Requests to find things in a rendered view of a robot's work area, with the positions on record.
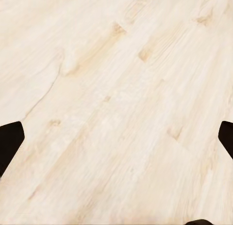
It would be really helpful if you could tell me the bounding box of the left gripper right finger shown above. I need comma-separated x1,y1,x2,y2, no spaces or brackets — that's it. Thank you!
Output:
218,121,233,159

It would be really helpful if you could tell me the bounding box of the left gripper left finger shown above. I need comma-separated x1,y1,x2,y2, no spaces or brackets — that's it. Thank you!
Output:
0,121,25,178

